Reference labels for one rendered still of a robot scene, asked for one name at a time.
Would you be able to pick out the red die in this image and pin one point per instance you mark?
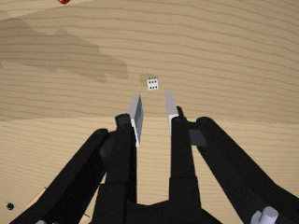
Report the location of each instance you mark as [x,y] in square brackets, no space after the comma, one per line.
[64,1]

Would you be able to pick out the white die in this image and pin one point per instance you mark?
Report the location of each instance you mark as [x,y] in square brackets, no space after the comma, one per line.
[153,83]

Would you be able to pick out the black die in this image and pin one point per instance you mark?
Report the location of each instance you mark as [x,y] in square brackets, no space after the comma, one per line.
[10,206]

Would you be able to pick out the tan flat mat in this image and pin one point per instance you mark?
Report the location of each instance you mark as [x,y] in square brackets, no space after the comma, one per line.
[37,197]

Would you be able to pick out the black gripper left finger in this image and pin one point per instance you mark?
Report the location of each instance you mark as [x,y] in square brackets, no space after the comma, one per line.
[67,197]

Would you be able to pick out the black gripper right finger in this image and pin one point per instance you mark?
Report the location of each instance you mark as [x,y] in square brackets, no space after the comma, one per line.
[255,197]

